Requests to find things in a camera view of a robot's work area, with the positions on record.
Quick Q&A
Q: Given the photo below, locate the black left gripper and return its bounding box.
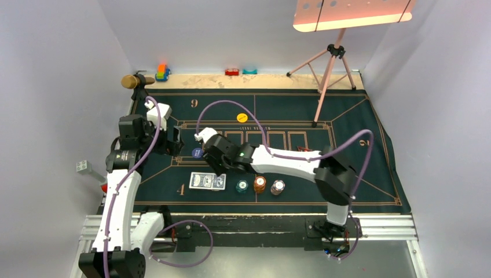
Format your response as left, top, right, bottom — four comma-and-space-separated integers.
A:
138, 116, 182, 156

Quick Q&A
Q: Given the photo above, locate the blue green chip stack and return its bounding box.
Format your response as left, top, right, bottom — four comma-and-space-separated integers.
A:
235, 180, 248, 193

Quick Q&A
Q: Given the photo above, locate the orange chip stack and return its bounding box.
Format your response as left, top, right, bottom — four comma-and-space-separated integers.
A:
254, 176, 266, 194

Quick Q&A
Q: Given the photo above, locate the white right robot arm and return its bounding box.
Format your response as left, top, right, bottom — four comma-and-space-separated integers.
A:
195, 132, 356, 236

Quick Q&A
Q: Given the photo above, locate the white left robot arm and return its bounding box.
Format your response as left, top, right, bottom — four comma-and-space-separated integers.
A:
78, 112, 184, 277

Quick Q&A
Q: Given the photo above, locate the purple small blind button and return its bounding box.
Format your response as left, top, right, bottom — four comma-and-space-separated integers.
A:
192, 148, 204, 159

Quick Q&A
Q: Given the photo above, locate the blue playing card deck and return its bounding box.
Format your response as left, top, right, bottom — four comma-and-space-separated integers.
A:
189, 172, 226, 191

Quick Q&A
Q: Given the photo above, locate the yellow dealer button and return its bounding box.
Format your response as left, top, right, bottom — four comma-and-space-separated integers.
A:
236, 113, 248, 123

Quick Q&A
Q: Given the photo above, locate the brown white chip stack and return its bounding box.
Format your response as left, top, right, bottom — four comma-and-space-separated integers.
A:
270, 180, 285, 196

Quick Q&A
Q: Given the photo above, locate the gold microphone on stand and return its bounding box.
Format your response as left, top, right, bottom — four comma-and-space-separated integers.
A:
120, 72, 156, 101

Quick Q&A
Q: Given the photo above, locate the orange blue toy car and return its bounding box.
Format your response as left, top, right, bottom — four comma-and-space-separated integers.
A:
155, 64, 171, 82

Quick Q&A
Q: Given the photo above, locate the red triangle marker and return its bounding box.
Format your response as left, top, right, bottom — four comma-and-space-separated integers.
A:
297, 146, 310, 152

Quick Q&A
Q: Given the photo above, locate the red toy block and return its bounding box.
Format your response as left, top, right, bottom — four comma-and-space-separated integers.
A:
224, 68, 240, 76

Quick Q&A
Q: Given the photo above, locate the teal toy block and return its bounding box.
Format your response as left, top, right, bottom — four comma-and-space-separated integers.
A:
242, 68, 258, 75

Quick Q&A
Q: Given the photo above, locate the dark green poker mat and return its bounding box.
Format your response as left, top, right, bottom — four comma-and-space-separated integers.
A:
134, 89, 411, 214

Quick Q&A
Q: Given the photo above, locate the pink music stand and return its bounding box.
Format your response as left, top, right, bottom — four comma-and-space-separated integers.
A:
286, 0, 416, 127

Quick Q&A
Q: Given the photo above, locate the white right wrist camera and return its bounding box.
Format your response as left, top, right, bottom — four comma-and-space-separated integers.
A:
194, 127, 218, 144

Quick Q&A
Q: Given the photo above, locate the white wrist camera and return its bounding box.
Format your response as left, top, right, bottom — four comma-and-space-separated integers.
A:
194, 127, 218, 144
144, 101, 172, 131

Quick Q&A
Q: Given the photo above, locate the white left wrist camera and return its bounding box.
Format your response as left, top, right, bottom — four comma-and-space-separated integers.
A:
144, 101, 172, 131

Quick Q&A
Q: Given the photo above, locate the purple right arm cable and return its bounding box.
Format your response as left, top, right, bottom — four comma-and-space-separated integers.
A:
195, 100, 375, 262

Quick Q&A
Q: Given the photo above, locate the grey lego brick handle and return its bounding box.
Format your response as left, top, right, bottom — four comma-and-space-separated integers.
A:
76, 160, 107, 185

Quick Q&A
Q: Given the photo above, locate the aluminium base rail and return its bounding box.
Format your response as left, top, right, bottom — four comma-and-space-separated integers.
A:
78, 213, 419, 243

